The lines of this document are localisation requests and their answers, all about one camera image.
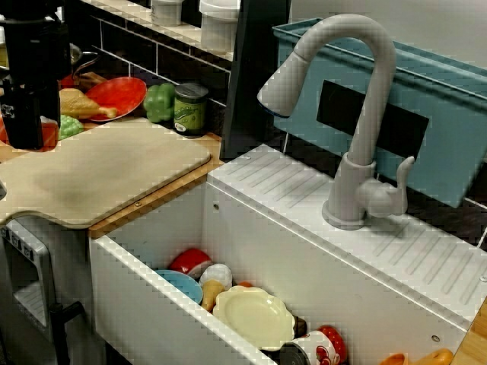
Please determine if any dark upright pillar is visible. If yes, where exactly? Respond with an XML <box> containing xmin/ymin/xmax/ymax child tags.
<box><xmin>220</xmin><ymin>0</ymin><xmax>292</xmax><ymax>160</ymax></box>

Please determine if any light green grapes toy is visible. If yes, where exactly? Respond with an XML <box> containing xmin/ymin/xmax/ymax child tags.
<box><xmin>56</xmin><ymin>113</ymin><xmax>85</xmax><ymax>141</ymax></box>

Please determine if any black gripper finger with logo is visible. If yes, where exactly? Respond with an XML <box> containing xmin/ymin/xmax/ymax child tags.
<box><xmin>1</xmin><ymin>81</ymin><xmax>46</xmax><ymax>151</ymax></box>

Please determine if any black bar handle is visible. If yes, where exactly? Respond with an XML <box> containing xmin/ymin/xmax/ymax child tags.
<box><xmin>49</xmin><ymin>301</ymin><xmax>84</xmax><ymax>365</ymax></box>

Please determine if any grey toy dishwasher front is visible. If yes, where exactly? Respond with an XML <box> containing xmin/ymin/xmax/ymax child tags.
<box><xmin>0</xmin><ymin>219</ymin><xmax>57</xmax><ymax>343</ymax></box>

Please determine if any red plate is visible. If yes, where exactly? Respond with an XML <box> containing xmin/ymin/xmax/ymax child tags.
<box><xmin>84</xmin><ymin>75</ymin><xmax>148</xmax><ymax>122</ymax></box>

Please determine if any pale yellow flower plate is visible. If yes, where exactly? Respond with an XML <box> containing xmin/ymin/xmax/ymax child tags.
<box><xmin>212</xmin><ymin>284</ymin><xmax>297</xmax><ymax>353</ymax></box>

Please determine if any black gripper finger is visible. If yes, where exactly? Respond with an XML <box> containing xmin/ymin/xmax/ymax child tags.
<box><xmin>42</xmin><ymin>81</ymin><xmax>62</xmax><ymax>119</ymax></box>

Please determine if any green pea can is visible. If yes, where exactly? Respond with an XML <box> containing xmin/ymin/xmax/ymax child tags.
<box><xmin>173</xmin><ymin>82</ymin><xmax>209</xmax><ymax>138</ymax></box>

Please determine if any steel pot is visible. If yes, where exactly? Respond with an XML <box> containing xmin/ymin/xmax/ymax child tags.
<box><xmin>0</xmin><ymin>41</ymin><xmax>100</xmax><ymax>79</ymax></box>

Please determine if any grey toy faucet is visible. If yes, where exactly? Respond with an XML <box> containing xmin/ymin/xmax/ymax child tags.
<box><xmin>256</xmin><ymin>13</ymin><xmax>416</xmax><ymax>232</ymax></box>

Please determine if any plain white jar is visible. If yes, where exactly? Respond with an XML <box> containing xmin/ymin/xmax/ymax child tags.
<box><xmin>199</xmin><ymin>0</ymin><xmax>243</xmax><ymax>52</ymax></box>

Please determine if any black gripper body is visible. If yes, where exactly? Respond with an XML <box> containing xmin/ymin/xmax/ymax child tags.
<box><xmin>0</xmin><ymin>17</ymin><xmax>72</xmax><ymax>90</ymax></box>

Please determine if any orange salmon sushi toy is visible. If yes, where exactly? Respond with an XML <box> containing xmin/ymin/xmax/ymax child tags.
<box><xmin>0</xmin><ymin>116</ymin><xmax>60</xmax><ymax>150</ymax></box>

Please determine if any blue bowl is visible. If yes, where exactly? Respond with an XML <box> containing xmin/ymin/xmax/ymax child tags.
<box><xmin>154</xmin><ymin>268</ymin><xmax>204</xmax><ymax>305</ymax></box>

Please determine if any white jar with print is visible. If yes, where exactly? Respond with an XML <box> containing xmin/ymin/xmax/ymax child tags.
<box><xmin>150</xmin><ymin>0</ymin><xmax>184</xmax><ymax>27</ymax></box>

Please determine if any tan chicken drumstick toy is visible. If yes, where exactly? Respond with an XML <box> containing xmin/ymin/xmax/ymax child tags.
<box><xmin>56</xmin><ymin>87</ymin><xmax>119</xmax><ymax>121</ymax></box>

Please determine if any teal dish rack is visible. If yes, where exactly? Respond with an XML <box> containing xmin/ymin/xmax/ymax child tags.
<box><xmin>272</xmin><ymin>17</ymin><xmax>487</xmax><ymax>209</ymax></box>

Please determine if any green bell pepper toy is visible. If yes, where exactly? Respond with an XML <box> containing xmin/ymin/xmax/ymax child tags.
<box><xmin>143</xmin><ymin>82</ymin><xmax>177</xmax><ymax>123</ymax></box>

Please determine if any white toy sink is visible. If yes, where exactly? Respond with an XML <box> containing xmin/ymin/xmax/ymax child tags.
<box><xmin>89</xmin><ymin>143</ymin><xmax>487</xmax><ymax>365</ymax></box>

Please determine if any wooden cutting board with handle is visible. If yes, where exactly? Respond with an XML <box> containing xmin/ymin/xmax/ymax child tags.
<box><xmin>0</xmin><ymin>122</ymin><xmax>212</xmax><ymax>230</ymax></box>

